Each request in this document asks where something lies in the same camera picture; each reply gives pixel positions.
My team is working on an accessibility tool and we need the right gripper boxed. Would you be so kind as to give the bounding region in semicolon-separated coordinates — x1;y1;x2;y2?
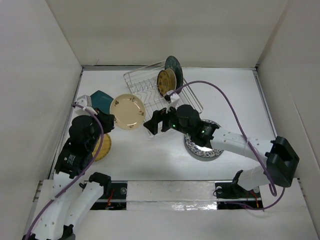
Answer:
144;101;193;137

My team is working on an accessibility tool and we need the yellow plate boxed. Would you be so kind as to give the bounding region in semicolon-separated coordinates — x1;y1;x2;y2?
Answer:
92;133;112;162

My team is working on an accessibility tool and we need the cream plate with characters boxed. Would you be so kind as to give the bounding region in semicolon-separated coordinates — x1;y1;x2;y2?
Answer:
109;93;146;131

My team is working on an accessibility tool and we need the brown gold patterned plate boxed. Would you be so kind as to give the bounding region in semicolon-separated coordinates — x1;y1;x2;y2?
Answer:
157;70;172;96

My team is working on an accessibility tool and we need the round teal plate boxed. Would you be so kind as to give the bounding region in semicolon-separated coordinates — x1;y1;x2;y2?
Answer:
164;55;184;90

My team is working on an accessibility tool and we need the plain cream plate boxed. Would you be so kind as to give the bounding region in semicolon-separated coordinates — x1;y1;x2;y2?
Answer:
165;68;177;90

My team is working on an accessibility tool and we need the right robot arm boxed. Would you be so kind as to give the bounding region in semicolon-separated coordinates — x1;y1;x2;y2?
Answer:
143;104;300;197

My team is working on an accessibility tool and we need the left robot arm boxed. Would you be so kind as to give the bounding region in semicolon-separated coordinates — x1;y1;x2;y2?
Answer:
23;107;115;240

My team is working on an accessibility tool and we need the square teal plate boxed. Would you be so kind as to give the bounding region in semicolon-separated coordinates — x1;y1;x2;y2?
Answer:
90;90;114;114

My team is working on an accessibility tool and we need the blue floral white plate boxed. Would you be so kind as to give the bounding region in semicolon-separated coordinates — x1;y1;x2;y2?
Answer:
184;119;224;162

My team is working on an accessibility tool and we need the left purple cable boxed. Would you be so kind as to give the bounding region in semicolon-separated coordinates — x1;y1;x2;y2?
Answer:
23;102;105;240

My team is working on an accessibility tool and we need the purple cable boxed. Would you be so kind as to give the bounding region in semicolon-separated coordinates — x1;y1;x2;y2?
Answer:
23;102;105;240
168;80;286;212

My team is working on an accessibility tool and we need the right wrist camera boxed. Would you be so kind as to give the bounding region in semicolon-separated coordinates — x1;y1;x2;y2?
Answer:
164;90;180;113

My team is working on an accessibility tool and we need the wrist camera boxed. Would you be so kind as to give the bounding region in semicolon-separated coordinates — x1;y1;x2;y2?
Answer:
164;90;180;113
75;95;92;108

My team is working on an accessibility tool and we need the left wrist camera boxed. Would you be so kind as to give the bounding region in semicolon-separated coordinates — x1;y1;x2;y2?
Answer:
75;95;92;108

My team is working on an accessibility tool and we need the wire dish rack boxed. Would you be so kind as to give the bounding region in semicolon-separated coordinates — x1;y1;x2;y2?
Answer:
123;60;204;122

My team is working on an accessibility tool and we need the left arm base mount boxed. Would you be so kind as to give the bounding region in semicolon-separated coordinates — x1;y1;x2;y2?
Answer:
91;181;128;211

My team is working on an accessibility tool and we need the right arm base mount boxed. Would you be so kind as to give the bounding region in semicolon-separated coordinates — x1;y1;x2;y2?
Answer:
212;170;264;210

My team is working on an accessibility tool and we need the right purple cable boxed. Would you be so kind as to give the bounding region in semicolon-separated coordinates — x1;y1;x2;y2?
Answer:
168;80;286;212

